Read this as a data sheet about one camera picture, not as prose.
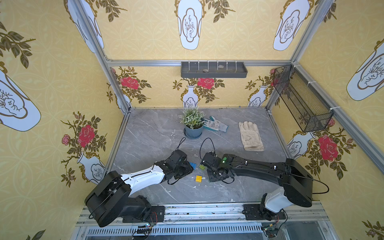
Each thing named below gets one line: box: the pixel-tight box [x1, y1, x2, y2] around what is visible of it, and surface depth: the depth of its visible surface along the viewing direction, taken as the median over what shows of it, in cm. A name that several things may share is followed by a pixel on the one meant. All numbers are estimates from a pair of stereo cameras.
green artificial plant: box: [178, 107, 206, 129], surface depth 94 cm
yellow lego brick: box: [195, 175, 203, 183], surface depth 86 cm
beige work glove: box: [238, 121, 265, 152], surface depth 105 cm
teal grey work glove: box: [203, 116, 229, 133], surface depth 112 cm
